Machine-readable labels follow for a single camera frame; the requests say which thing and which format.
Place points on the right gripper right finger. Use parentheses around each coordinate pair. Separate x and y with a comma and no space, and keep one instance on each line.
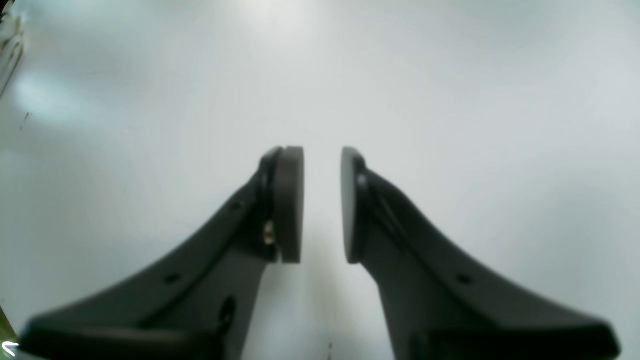
(440,303)

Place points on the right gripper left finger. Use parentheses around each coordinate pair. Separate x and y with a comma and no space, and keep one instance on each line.
(197,302)

